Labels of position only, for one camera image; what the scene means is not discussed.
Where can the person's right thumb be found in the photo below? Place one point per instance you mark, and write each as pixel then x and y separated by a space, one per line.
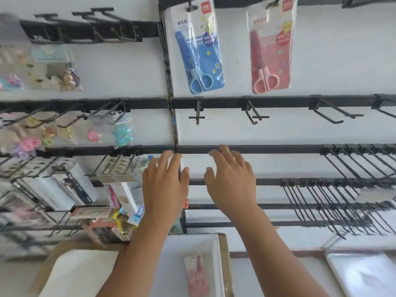
pixel 208 179

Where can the person's right little finger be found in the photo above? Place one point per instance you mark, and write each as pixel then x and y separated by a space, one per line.
pixel 249 170

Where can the person's left forearm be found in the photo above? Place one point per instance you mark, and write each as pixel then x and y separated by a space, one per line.
pixel 145 256

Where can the clear packet of small charms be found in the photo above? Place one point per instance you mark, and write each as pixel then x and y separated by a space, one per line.
pixel 46 74

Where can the pink clips packet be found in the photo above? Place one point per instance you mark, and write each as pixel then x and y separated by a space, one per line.
pixel 94 136

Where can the teal clips packet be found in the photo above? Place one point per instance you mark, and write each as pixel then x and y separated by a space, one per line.
pixel 123 132

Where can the white inner box tray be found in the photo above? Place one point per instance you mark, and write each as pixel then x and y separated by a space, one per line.
pixel 173 262

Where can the blue scissors packet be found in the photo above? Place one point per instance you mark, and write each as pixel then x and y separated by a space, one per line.
pixel 195 46

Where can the pink and white box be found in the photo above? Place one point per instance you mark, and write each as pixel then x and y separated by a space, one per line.
pixel 123 196

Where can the person's right hand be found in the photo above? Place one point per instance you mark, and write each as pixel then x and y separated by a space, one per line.
pixel 232 185

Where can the white packets on hooks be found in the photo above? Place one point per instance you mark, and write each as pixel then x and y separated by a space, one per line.
pixel 120 168

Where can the person's right middle finger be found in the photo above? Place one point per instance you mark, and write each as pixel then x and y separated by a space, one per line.
pixel 227 154

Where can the black display hook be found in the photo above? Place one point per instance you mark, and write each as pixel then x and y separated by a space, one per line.
pixel 273 2
pixel 331 109
pixel 191 4
pixel 385 108
pixel 252 115
pixel 198 112
pixel 351 1

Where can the teal small box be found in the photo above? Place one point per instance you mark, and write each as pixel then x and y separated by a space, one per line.
pixel 177 224

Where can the person's left hand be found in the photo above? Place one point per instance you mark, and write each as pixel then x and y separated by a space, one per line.
pixel 162 194

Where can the white foam sheet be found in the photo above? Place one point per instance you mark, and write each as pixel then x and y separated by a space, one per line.
pixel 80 275

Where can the black horizontal rack rail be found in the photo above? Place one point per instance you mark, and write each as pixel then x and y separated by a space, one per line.
pixel 272 206
pixel 148 27
pixel 266 181
pixel 278 149
pixel 278 102
pixel 263 224
pixel 309 0

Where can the group of colourful clip packets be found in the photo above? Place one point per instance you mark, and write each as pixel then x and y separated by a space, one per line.
pixel 31 142

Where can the black vertical rack post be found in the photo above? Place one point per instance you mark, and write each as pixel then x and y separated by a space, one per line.
pixel 168 98

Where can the person's right forearm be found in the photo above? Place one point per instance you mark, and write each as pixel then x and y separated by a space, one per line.
pixel 272 256

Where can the pink scissors packet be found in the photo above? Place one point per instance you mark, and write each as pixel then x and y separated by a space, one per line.
pixel 270 46
pixel 198 275

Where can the row of black empty hooks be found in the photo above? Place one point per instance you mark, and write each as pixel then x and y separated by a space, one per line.
pixel 102 26
pixel 359 163
pixel 328 210

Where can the yellow small packets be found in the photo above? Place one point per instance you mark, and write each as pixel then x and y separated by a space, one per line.
pixel 120 224

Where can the light blue card packet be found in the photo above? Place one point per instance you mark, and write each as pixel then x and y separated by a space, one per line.
pixel 51 54

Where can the stack of white card packets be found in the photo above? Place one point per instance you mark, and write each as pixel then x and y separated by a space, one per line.
pixel 52 188

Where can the person's left thumb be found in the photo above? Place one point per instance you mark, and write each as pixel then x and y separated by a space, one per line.
pixel 185 177

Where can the clear plastic wrapped tray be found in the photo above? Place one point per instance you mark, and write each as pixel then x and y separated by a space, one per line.
pixel 362 275

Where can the blue and white packet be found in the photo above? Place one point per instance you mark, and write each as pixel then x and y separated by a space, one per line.
pixel 136 214

